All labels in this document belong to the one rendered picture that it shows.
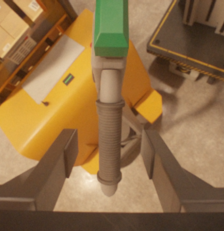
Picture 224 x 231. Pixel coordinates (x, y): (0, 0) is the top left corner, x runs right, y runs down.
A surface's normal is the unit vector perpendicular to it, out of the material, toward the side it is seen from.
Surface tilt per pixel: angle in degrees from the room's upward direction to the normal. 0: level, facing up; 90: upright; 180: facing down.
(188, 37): 0
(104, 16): 16
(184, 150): 0
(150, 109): 22
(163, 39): 0
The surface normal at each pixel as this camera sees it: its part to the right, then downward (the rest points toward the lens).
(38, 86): -0.26, -0.21
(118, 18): 0.01, -0.22
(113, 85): 0.27, 0.22
